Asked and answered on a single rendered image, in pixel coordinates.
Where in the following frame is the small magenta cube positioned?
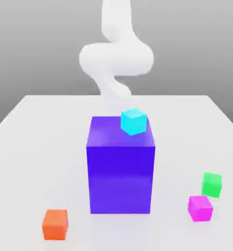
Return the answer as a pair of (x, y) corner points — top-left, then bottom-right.
(187, 195), (213, 223)

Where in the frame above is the large purple box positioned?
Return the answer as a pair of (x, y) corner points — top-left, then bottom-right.
(86, 116), (156, 215)

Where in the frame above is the small cyan cube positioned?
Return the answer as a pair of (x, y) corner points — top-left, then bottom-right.
(120, 107), (148, 136)

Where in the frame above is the small green cube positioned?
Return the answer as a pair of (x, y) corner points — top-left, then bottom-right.
(201, 172), (223, 199)

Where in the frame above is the small orange cube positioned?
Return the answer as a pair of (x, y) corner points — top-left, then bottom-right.
(42, 209), (69, 241)

